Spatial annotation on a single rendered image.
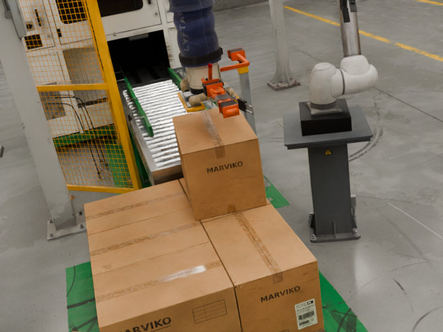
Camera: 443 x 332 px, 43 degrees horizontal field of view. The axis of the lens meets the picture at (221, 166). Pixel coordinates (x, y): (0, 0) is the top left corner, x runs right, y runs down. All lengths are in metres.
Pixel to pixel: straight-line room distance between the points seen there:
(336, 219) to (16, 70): 2.33
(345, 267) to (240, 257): 0.97
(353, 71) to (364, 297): 1.27
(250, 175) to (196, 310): 0.81
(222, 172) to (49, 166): 1.69
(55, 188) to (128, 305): 1.93
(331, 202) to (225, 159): 0.95
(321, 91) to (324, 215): 0.81
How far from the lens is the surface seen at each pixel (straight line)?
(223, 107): 2.43
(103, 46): 4.05
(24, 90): 4.06
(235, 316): 2.59
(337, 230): 3.69
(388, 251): 3.57
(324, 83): 3.29
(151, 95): 5.31
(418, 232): 3.76
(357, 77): 3.34
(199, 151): 2.84
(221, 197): 2.97
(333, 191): 3.54
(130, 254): 2.87
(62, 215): 4.39
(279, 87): 6.60
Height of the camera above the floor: 2.04
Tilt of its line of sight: 25 degrees down
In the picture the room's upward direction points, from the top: 10 degrees counter-clockwise
